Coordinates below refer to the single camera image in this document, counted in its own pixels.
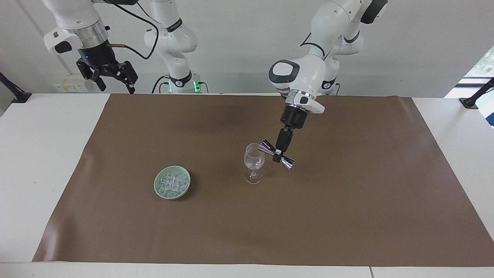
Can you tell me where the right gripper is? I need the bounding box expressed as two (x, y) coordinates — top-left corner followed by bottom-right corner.
(76, 40), (139, 95)

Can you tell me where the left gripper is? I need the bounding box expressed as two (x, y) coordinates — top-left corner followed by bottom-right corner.
(279, 105), (308, 144)

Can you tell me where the silver double jigger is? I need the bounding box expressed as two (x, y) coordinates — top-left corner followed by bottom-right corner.
(258, 139), (296, 171)

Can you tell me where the clear wine glass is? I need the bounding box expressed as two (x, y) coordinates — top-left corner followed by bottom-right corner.
(244, 143), (266, 185)

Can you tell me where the black stand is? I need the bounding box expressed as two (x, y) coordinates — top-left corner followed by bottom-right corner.
(459, 77), (494, 110)
(0, 72), (32, 103)

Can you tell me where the light green bowl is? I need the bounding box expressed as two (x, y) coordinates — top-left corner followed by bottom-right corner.
(154, 166), (191, 200)

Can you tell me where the window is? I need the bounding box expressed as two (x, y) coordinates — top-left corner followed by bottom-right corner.
(444, 46), (494, 99)

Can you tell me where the white wall socket box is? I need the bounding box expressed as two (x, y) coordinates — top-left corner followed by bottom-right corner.
(52, 79), (90, 93)

